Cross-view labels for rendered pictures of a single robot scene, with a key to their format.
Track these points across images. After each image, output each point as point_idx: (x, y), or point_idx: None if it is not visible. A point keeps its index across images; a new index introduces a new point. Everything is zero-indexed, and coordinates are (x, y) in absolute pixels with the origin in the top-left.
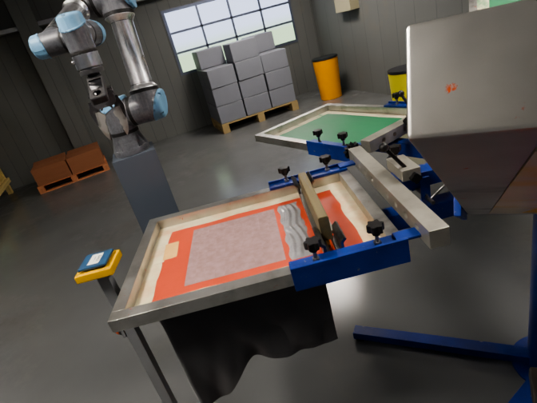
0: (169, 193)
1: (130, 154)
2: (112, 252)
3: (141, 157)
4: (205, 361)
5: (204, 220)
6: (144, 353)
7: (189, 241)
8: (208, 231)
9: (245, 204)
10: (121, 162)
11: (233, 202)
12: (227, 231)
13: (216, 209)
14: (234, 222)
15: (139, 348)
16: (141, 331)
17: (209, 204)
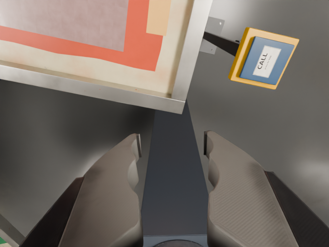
0: (150, 173)
1: (181, 242)
2: (241, 69)
3: (166, 228)
4: None
5: (106, 71)
6: (222, 37)
7: (130, 15)
8: (100, 28)
9: (41, 69)
10: (200, 230)
11: (54, 74)
12: (71, 3)
13: (83, 79)
14: (60, 26)
15: (225, 38)
16: (221, 47)
17: (90, 93)
